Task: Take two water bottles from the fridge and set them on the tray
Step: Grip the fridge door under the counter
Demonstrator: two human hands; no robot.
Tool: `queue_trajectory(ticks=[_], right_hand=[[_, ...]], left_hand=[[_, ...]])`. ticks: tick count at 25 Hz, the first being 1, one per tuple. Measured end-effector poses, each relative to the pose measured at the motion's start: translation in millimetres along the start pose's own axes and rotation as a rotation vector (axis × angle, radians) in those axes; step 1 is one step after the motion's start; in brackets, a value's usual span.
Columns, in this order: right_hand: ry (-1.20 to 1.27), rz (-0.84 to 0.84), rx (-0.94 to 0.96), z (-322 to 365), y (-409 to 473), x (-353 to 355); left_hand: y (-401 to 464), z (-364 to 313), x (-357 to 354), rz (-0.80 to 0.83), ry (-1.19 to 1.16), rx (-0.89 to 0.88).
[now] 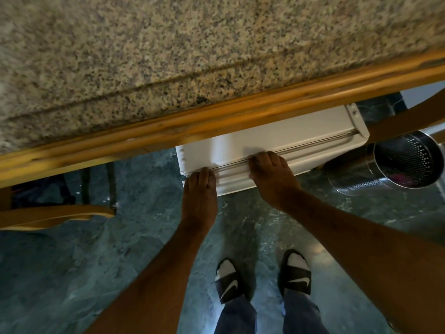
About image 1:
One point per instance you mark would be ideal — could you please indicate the person's left forearm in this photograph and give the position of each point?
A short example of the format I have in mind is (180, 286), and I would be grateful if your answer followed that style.
(156, 288)

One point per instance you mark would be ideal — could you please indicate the person's right forearm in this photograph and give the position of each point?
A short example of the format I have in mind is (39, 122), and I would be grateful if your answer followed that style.
(375, 253)

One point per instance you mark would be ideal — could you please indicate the person's right hand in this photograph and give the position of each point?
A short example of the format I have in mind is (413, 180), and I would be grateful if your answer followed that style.
(274, 180)

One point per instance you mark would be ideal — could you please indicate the white mini fridge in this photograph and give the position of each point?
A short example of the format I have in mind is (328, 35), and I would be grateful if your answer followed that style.
(264, 135)

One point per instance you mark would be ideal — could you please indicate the black right sandal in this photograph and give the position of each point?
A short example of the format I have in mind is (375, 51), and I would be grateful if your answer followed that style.
(295, 280)

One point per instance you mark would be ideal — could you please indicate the black sandal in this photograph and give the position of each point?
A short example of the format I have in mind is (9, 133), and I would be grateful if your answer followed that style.
(295, 280)
(229, 288)

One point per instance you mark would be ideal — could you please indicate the white sock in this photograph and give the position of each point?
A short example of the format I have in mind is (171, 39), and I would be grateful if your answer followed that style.
(225, 269)
(298, 262)

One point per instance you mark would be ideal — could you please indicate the white right sock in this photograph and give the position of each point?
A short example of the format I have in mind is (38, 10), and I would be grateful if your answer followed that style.
(298, 262)

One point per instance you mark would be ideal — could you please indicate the perforated metal trash bin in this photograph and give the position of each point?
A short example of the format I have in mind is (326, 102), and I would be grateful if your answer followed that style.
(406, 159)

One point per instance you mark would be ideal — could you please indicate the person's left trouser leg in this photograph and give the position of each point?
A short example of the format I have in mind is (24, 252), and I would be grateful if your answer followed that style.
(236, 318)

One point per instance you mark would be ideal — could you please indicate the person's left hand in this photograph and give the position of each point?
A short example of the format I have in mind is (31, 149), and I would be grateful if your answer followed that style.
(200, 201)

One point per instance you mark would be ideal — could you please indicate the person's right trouser leg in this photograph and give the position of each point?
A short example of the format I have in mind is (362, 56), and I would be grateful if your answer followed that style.
(302, 314)

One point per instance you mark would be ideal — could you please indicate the wooden table frame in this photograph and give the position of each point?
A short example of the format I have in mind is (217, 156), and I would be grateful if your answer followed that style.
(208, 121)

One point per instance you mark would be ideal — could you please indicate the wooden chair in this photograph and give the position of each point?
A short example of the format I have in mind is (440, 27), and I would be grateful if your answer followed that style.
(52, 215)

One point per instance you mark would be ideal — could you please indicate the person's trouser leg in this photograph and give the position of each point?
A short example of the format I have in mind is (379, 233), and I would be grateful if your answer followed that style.
(236, 318)
(302, 314)

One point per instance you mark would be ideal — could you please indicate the white left sock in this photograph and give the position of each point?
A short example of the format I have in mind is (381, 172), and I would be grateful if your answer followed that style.
(225, 269)

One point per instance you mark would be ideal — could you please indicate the black left sandal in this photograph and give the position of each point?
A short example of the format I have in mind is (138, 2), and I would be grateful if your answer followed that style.
(229, 288)

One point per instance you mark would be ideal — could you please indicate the curved wooden table leg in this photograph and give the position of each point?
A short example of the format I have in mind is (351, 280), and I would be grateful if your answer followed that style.
(410, 116)

